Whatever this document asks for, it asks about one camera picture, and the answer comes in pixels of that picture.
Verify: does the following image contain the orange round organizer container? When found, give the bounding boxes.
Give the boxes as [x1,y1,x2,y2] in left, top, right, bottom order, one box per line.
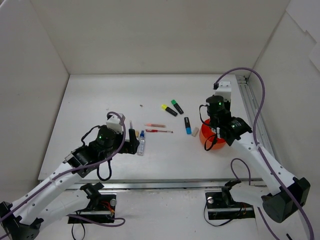
[199,124,226,151]

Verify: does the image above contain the green highlighter marker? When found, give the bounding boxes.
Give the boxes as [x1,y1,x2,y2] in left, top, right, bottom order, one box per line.
[170,99,184,115]

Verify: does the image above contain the clear small spray bottle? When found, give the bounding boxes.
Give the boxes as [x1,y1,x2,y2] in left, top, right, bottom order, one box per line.
[136,130,146,156]

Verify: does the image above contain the blue highlighter marker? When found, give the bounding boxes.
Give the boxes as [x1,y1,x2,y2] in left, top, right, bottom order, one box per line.
[184,116,192,135]

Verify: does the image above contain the yellow highlighter marker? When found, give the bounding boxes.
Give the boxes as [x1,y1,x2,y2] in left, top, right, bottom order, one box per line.
[161,104,178,117]

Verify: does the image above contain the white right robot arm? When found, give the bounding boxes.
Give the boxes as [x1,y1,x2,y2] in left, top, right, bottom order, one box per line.
[205,95,311,223]

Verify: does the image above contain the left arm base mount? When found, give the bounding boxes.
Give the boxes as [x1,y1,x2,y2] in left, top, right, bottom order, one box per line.
[68,182,117,224]

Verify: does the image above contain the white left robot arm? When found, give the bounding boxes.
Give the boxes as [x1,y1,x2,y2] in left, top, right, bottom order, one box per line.
[0,125,139,240]

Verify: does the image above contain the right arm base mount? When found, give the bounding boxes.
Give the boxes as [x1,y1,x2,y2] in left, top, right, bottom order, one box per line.
[203,180,256,227]

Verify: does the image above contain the aluminium front rail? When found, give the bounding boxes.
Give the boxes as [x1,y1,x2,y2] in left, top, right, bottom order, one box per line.
[63,178,266,191]

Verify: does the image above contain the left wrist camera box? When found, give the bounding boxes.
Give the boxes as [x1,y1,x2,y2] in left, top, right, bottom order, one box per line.
[105,113,126,134]

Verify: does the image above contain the white eraser block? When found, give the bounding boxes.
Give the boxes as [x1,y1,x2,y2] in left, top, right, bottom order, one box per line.
[191,127,199,137]

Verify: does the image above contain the red gel pen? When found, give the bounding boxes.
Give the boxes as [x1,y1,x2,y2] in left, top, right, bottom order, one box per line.
[145,129,174,134]

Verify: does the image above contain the aluminium rail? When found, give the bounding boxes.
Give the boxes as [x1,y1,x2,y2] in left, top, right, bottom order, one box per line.
[63,178,266,191]
[235,75,275,157]

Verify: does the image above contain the aluminium right side rail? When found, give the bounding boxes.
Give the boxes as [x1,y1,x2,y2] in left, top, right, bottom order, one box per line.
[235,75,275,157]

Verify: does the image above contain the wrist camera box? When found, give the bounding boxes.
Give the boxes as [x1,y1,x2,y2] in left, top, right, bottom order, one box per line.
[213,81,232,102]
[105,113,126,134]

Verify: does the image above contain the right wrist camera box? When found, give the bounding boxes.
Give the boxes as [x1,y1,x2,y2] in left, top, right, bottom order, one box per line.
[213,81,232,102]

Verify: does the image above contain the pink clear pen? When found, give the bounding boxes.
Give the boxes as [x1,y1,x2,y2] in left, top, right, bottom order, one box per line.
[144,123,166,128]

